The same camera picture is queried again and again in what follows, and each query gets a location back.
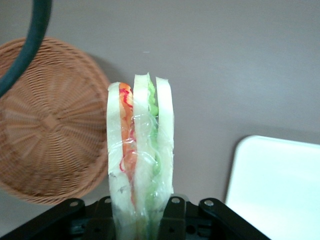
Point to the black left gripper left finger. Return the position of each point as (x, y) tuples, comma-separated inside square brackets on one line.
[(62, 220)]

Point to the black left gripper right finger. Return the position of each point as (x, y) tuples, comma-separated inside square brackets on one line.
[(212, 220)]

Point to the plastic sandwich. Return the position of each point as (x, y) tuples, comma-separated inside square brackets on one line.
[(142, 150)]

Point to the white plastic tray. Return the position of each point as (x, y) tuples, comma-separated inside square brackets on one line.
[(275, 180)]

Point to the round woven wicker basket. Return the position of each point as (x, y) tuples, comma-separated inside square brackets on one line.
[(55, 125)]

